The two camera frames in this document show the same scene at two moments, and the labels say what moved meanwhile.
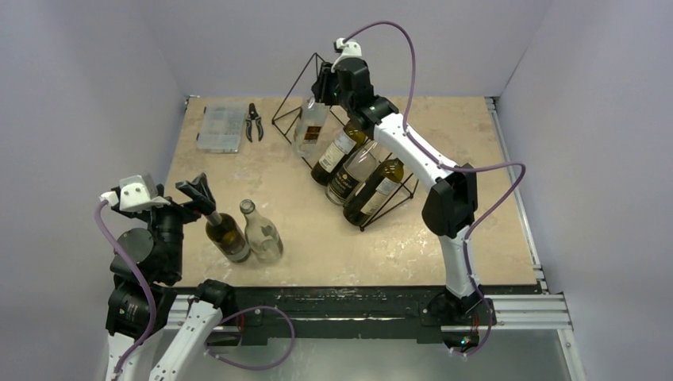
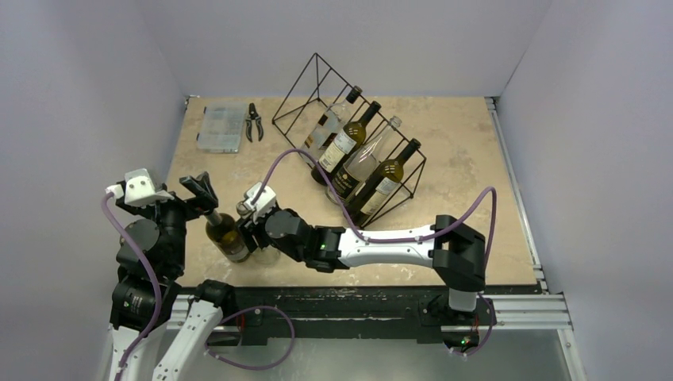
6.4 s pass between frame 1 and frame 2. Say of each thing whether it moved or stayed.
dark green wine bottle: stayed
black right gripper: moved
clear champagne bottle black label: stayed
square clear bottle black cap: moved
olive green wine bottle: stayed
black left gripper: stayed
